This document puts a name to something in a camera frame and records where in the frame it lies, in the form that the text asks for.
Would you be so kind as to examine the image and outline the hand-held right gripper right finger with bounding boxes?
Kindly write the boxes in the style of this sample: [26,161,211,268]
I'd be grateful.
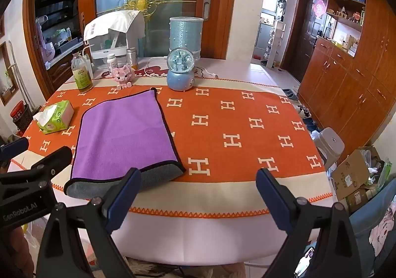
[256,168,363,278]

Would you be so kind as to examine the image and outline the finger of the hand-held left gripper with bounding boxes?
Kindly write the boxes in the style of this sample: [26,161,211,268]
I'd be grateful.
[0,146,74,184]
[0,137,30,163]

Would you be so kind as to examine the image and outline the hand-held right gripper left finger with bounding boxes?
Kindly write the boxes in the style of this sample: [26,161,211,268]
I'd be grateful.
[36,168,142,278]

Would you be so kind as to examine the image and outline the purple towel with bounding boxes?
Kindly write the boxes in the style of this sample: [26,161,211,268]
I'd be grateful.
[64,88,187,200]

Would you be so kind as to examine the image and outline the person's left hand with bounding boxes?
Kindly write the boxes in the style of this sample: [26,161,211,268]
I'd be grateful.
[0,225,35,278]

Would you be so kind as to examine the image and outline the red basket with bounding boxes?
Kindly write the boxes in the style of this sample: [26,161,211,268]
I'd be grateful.
[10,100,33,134]

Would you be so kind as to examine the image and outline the green tissue pack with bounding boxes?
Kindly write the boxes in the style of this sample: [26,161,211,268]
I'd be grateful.
[32,100,75,135]

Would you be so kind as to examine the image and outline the smartphone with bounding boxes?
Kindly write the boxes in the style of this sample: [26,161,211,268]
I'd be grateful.
[294,245,317,277]

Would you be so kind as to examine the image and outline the grey plastic stool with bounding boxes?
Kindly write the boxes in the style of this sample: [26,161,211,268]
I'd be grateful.
[315,127,346,171]

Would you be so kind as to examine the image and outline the pink table cover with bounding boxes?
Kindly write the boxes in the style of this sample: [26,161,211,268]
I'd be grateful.
[8,57,334,266]

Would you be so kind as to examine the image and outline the large cardboard box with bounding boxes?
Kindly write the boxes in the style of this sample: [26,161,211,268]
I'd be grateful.
[330,149,382,201]

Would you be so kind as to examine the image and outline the clear bottle with green label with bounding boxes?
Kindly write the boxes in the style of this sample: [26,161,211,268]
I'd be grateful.
[71,51,94,93]

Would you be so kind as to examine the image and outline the small cardboard box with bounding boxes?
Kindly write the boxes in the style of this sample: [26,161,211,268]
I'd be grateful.
[339,184,378,214]

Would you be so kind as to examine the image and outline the orange patterned blanket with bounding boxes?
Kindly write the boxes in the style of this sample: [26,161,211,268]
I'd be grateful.
[22,75,335,220]

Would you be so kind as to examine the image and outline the white shoes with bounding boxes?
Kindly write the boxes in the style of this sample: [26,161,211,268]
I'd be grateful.
[295,104,312,118]

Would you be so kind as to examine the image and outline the grey slippers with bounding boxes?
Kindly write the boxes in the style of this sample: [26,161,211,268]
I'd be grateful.
[283,88,299,102]

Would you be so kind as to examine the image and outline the pink block pig toy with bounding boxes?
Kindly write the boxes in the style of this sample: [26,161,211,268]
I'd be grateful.
[112,63,136,87]

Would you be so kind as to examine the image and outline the blue chair cushion with pig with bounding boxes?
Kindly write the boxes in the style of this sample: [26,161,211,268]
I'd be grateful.
[349,187,396,267]

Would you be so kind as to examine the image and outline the white medicine bottle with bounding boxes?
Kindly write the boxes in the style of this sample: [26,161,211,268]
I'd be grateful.
[107,53,119,72]

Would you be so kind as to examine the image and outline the white countertop appliance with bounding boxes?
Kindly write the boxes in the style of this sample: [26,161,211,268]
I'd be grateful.
[86,30,146,70]

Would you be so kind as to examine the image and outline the glass jar with silver lid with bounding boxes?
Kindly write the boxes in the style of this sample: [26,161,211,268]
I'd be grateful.
[126,48,138,70]

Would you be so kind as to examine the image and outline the blue snow globe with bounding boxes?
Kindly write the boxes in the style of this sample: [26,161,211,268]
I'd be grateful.
[166,48,196,92]

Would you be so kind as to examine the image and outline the wooden cabinet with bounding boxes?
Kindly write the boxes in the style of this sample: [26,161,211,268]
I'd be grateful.
[298,0,396,155]

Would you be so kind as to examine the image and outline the white cloth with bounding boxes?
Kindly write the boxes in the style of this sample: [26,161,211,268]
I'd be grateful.
[83,9,146,44]

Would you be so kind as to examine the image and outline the white shelf rack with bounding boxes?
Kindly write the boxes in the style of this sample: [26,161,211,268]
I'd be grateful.
[265,21,287,70]

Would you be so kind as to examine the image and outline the dark brown door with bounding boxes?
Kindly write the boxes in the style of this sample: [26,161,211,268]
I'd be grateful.
[291,0,330,82]

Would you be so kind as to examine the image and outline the blue cylindrical bin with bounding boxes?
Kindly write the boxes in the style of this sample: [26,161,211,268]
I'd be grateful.
[169,16,205,64]

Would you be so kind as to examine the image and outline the grey hanging plush toy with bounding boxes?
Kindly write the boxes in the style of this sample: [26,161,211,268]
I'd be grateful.
[276,0,287,22]

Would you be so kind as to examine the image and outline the pink door decoration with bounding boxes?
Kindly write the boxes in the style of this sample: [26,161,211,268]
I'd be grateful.
[312,0,327,19]

